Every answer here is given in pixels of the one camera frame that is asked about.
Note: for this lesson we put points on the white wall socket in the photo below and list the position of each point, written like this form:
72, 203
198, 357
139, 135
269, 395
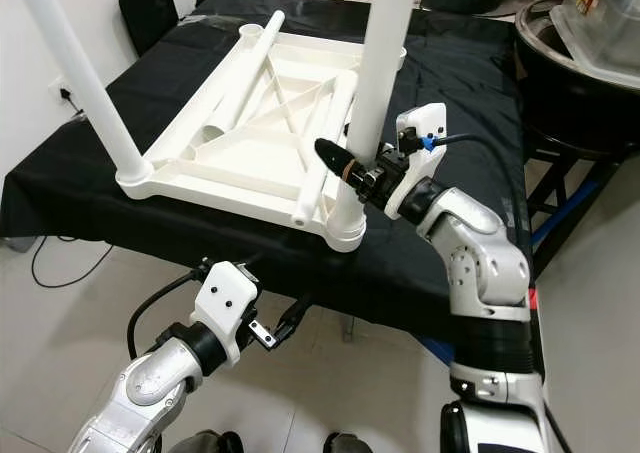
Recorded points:
58, 88

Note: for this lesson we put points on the dark robot foot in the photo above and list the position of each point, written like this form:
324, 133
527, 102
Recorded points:
347, 444
205, 443

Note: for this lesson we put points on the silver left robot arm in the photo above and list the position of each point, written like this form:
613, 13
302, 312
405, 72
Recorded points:
150, 388

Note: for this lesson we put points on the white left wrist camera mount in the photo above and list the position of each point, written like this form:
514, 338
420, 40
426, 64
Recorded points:
225, 303

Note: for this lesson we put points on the clear plastic storage box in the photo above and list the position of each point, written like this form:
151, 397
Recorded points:
600, 23

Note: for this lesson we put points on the black wall plug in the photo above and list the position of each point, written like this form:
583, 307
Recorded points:
69, 95

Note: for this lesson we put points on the white plastic children table top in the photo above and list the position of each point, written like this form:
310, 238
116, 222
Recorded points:
240, 153

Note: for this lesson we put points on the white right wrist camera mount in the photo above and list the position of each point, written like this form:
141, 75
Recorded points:
420, 143

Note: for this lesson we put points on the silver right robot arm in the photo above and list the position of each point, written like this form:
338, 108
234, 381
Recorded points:
480, 253

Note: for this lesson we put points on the dark left robot foot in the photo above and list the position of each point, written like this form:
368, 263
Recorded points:
205, 443

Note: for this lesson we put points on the dark right robot foot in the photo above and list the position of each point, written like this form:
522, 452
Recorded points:
347, 444

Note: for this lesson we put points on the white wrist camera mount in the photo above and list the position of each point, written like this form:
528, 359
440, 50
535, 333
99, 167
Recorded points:
225, 303
420, 143

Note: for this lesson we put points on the black metal basin stand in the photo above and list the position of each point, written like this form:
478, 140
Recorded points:
570, 208

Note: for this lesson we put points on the blue plastic dustpan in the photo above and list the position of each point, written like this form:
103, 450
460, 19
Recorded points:
438, 351

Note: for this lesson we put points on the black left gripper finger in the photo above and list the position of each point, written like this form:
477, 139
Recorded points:
292, 315

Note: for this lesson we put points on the black round basin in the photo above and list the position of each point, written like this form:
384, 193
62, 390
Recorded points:
570, 103

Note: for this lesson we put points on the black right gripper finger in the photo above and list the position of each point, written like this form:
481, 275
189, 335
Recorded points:
336, 159

